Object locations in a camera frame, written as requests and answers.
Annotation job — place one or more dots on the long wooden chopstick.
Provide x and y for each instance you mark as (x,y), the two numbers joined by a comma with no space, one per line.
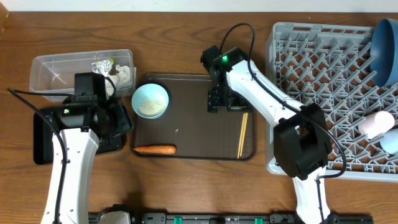
(244,130)

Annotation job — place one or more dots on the small light blue cup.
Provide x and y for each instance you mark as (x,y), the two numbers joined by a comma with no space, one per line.
(389,142)

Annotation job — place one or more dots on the pink plastic cup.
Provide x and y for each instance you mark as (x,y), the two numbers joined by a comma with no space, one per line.
(376,124)

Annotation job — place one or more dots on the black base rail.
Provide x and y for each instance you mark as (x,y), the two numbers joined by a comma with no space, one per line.
(122,214)

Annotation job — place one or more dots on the large blue plate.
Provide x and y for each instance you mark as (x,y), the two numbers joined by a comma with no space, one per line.
(384,53)

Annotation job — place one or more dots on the short wooden chopstick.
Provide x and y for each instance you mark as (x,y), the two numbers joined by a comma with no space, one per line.
(240,137)

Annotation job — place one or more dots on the white rice pile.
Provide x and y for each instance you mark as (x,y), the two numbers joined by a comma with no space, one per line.
(151,107)

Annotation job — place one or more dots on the yellow green snack wrapper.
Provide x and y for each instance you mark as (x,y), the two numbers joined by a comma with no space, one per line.
(105,67)

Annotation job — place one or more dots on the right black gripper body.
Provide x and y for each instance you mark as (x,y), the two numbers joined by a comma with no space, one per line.
(224,98)

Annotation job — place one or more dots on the grey dishwasher rack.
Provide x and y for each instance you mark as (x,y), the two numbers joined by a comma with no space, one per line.
(330,65)

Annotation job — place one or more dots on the white napkin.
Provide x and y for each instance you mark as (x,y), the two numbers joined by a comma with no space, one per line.
(121,77)

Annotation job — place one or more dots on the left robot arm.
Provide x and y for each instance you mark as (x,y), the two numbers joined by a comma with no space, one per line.
(79,129)

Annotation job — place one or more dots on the dark brown serving tray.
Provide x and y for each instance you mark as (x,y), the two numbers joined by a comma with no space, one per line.
(187,124)

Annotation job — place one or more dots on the orange carrot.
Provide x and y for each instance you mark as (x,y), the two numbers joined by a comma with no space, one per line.
(158,149)

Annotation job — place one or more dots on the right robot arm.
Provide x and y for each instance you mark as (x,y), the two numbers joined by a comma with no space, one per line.
(299,137)

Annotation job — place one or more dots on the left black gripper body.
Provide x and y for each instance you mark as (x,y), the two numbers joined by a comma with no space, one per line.
(112,120)

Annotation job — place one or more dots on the black plastic bin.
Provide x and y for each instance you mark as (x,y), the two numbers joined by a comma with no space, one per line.
(42,137)

